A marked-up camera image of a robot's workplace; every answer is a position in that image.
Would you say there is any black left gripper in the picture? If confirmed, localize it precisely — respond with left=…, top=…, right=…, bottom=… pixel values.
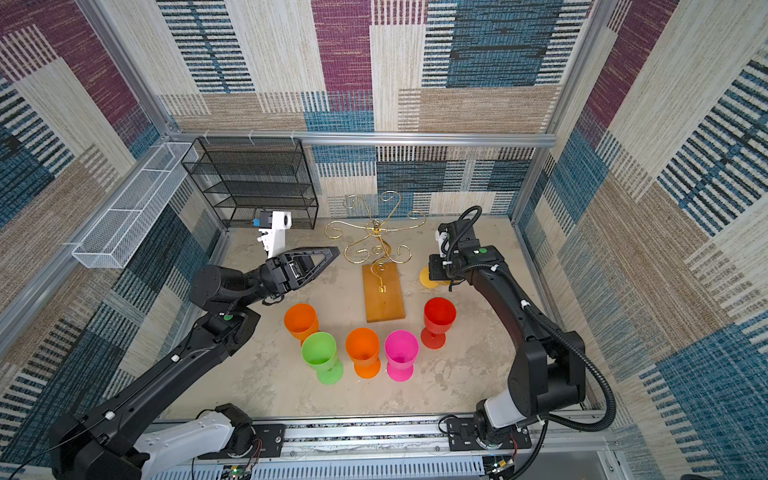
left=236, top=251, right=334, bottom=314

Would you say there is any yellow wine glass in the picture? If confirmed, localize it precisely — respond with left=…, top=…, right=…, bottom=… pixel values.
left=419, top=266, right=450, bottom=289

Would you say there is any red wine glass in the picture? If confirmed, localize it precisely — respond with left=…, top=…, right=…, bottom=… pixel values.
left=421, top=297, right=457, bottom=350

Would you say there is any orange wine glass front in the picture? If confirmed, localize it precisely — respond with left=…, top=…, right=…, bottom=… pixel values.
left=284, top=303, right=319, bottom=343

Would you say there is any orange wine glass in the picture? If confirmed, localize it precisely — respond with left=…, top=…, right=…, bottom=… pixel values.
left=345, top=328, right=381, bottom=379
left=284, top=303, right=319, bottom=343

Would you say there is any green wine glass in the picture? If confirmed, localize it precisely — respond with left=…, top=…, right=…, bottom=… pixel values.
left=301, top=332, right=344, bottom=385

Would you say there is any pink wine glass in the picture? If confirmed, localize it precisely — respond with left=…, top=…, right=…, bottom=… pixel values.
left=384, top=330, right=419, bottom=382

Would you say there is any orange wine glass back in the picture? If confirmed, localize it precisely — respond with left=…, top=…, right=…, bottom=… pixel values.
left=345, top=328, right=381, bottom=379

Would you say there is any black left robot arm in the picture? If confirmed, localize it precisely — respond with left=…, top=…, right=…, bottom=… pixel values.
left=49, top=246, right=340, bottom=479

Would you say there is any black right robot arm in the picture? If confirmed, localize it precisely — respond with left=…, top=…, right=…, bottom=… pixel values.
left=429, top=219, right=586, bottom=449

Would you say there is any black mesh shelf rack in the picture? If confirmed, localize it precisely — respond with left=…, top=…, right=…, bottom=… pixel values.
left=181, top=137, right=319, bottom=229

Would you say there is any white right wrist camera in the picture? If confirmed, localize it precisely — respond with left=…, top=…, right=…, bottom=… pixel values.
left=435, top=228, right=451, bottom=259

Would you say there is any gold wire wine glass rack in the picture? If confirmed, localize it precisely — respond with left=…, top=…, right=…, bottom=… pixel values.
left=324, top=190, right=426, bottom=323

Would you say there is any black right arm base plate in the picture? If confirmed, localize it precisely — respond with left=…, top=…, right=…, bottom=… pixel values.
left=438, top=415, right=533, bottom=451

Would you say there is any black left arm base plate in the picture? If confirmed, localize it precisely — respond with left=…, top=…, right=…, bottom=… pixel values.
left=244, top=423, right=287, bottom=461

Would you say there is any black corrugated cable conduit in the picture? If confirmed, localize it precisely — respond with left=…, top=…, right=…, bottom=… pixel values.
left=440, top=205, right=618, bottom=480

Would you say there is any aluminium front rail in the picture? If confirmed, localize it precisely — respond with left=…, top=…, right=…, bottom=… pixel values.
left=147, top=415, right=632, bottom=479

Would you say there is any white mesh wall basket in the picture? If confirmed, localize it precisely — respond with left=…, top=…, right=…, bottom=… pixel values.
left=72, top=142, right=191, bottom=269

